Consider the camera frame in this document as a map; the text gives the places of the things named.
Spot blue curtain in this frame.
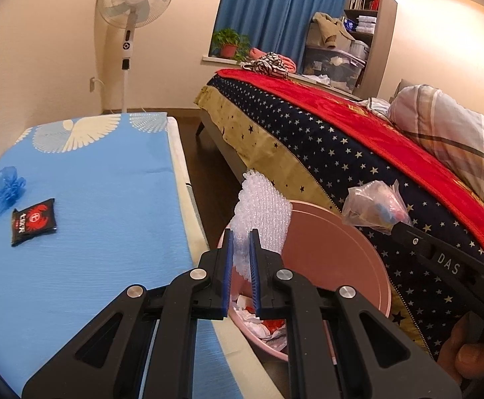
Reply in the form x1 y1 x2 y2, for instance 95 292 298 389
215 0 349 68

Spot pink plastic basin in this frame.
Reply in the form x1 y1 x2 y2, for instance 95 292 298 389
219 200 393 362

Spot clear plastic bag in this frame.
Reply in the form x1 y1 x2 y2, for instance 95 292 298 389
342 180 412 236

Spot folded pink cloth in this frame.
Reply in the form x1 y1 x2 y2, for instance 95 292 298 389
248 48 297 71

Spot blue feather print cloth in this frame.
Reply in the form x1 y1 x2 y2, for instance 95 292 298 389
0 111 246 399

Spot light striped cloth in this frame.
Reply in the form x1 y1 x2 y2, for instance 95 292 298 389
358 96 395 119

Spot plaid pillow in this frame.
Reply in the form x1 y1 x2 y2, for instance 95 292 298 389
387 84 484 226

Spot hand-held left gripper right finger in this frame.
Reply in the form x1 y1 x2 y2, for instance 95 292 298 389
248 228 463 399

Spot khaki jacket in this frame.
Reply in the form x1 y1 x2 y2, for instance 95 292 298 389
310 12 353 50

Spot bed with starry blanket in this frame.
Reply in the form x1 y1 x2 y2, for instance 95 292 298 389
194 72 484 359

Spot black white striped cloth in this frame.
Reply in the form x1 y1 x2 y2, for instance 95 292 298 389
242 52 291 80

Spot stack of white packages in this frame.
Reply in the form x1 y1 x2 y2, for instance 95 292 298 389
344 14 378 34

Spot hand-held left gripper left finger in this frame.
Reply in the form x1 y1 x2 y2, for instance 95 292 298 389
21 228 235 399

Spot wooden bookshelf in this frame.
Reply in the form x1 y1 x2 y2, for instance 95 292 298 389
344 0 399 101

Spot person's right hand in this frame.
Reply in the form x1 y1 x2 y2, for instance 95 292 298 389
438 313 484 386

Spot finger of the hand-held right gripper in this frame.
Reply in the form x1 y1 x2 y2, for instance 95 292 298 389
389 220 434 260

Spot white paper scraps in basin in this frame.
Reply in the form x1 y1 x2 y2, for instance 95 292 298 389
234 295 268 338

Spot green potted plant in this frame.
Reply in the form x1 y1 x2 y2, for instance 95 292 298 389
210 28 251 63

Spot white bubble wrap piece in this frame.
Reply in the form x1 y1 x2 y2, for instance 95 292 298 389
230 169 293 288

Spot blue plastic shoe cover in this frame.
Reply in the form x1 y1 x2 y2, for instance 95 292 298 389
0 165 27 222

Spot clear plastic storage box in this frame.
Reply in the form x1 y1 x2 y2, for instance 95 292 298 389
300 44 368 94

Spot black snack packet red label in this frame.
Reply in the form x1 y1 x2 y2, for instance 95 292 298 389
10 198 59 248

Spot grey lidded container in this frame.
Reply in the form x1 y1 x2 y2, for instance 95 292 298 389
348 39 371 63

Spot red patterned blanket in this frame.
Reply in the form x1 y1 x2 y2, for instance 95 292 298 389
217 67 484 276

